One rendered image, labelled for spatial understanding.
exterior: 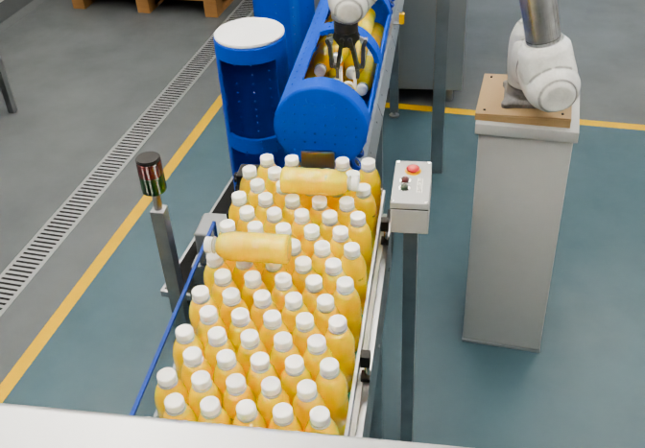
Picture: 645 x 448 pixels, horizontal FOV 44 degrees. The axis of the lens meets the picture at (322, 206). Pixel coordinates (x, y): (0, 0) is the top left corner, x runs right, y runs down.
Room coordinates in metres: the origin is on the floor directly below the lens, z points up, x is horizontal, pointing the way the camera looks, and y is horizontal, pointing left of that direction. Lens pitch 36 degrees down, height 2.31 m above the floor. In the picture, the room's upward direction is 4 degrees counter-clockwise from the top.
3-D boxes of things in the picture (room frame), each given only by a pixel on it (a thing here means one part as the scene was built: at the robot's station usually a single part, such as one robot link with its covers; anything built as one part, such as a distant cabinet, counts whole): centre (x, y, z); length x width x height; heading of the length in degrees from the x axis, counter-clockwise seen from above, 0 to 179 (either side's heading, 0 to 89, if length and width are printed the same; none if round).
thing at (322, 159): (1.99, 0.00, 0.99); 0.10 x 0.02 x 0.12; 79
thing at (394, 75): (3.97, -0.45, 0.31); 0.06 x 0.06 x 0.63; 79
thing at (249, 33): (2.92, 0.25, 1.03); 0.28 x 0.28 x 0.01
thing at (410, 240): (1.73, -0.24, 0.50); 0.04 x 0.04 x 1.00; 79
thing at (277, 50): (2.92, 0.25, 0.59); 0.28 x 0.28 x 0.88
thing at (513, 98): (2.30, -0.71, 1.05); 0.22 x 0.18 x 0.06; 165
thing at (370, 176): (1.84, -0.13, 0.99); 0.07 x 0.07 x 0.19
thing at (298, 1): (3.53, 0.12, 0.59); 0.28 x 0.28 x 0.88
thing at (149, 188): (1.68, 0.43, 1.18); 0.06 x 0.06 x 0.05
